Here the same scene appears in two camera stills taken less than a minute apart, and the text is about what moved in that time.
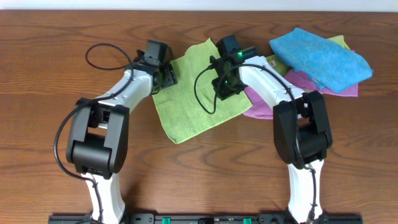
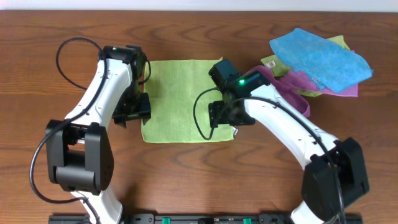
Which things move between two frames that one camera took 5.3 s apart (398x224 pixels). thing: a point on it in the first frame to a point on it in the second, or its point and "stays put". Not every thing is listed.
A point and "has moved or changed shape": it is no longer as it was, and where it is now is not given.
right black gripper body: [226, 90] to [216, 113]
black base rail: [206, 218] stays put
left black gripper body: [168, 78] to [132, 110]
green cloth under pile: [279, 65] stays put
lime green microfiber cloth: [192, 106] has moved or changed shape
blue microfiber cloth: [331, 66] stays put
